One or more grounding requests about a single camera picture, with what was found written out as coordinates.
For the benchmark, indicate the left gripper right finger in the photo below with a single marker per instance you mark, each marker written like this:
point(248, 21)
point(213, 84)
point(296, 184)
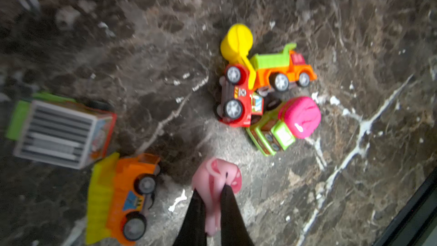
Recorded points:
point(233, 229)

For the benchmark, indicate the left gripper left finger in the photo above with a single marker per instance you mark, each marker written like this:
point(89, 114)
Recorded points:
point(192, 232)

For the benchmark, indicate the pink rubber pig toy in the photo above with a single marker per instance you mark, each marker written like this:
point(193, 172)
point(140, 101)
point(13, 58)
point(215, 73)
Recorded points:
point(209, 181)

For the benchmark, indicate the yellow orange dump truck toy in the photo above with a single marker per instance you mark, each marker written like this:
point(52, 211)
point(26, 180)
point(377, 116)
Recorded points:
point(120, 194)

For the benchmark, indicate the green pink toy car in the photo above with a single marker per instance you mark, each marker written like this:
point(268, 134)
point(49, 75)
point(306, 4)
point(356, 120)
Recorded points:
point(280, 127)

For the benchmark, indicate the red toy car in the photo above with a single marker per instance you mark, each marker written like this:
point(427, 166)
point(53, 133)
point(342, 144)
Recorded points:
point(239, 101)

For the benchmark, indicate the orange green dump truck toy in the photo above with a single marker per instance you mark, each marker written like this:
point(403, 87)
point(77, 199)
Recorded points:
point(278, 71)

